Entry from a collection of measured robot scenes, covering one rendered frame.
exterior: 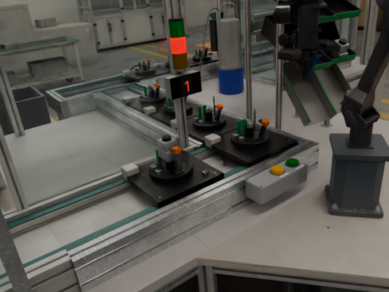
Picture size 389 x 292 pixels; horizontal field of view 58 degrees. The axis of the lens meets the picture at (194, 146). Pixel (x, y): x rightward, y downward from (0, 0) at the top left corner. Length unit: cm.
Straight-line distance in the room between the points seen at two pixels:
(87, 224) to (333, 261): 67
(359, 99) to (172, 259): 65
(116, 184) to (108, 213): 12
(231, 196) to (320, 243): 28
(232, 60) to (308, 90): 79
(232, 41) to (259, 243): 140
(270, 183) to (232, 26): 126
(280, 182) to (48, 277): 67
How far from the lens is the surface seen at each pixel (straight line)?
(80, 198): 114
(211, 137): 130
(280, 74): 139
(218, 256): 97
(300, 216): 111
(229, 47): 215
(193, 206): 99
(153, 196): 102
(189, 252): 99
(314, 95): 148
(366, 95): 102
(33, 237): 110
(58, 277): 92
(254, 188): 106
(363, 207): 114
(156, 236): 96
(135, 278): 95
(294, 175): 114
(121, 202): 113
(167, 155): 106
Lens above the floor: 152
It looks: 25 degrees down
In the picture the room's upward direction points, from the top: 5 degrees counter-clockwise
